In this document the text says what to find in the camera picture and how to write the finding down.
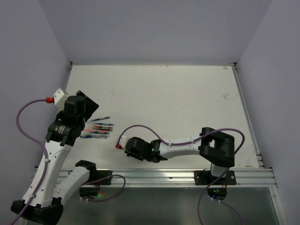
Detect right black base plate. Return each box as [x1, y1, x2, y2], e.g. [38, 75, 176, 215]
[194, 170, 237, 186]

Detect aluminium front rail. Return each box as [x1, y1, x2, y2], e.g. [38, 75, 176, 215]
[97, 168, 277, 188]

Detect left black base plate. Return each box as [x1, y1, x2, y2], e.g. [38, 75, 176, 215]
[83, 170, 113, 186]

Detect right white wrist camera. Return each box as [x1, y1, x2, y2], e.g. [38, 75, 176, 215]
[115, 137, 129, 150]

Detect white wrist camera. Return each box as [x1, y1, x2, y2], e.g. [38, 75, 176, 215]
[115, 137, 129, 150]
[53, 88, 68, 111]

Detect red capped pen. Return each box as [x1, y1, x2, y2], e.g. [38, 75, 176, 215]
[92, 126, 113, 130]

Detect aluminium right side rail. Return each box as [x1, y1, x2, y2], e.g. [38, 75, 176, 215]
[231, 62, 265, 169]

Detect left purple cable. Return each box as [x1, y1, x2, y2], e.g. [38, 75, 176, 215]
[0, 98, 51, 225]

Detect light blue capped pen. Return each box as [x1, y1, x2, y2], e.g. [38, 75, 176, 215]
[93, 122, 114, 126]

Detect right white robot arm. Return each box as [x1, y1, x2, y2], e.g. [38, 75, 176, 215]
[125, 127, 235, 184]

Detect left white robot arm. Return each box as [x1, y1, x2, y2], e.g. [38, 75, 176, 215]
[11, 89, 99, 225]

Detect purple pen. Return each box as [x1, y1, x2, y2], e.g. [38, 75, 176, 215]
[90, 116, 110, 122]

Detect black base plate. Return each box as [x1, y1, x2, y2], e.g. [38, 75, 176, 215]
[194, 170, 237, 186]
[83, 170, 113, 186]

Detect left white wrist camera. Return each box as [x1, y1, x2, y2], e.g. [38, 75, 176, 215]
[53, 88, 68, 111]

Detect aluminium rail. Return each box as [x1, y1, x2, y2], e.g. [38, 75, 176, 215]
[231, 62, 265, 169]
[97, 168, 277, 188]

